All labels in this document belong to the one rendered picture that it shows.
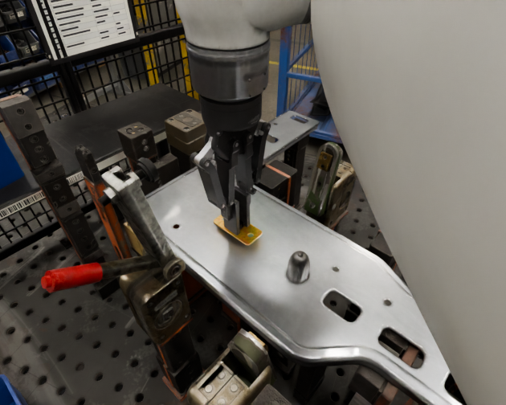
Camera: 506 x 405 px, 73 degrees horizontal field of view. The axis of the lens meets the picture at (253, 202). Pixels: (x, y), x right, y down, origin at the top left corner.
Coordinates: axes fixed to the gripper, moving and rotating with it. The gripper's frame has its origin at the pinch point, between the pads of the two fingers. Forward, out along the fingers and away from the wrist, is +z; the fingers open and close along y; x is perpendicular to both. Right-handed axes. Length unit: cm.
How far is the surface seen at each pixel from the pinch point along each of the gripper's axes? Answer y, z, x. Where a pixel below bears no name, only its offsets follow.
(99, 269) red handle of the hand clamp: -21.8, -7.4, -0.8
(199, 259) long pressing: -8.2, 5.0, 0.3
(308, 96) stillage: 204, 90, 118
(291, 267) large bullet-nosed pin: -1.6, 2.0, -12.5
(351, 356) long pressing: -5.6, 4.6, -25.0
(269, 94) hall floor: 211, 107, 167
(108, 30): 14, -13, 54
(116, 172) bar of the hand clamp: -15.9, -16.4, 1.0
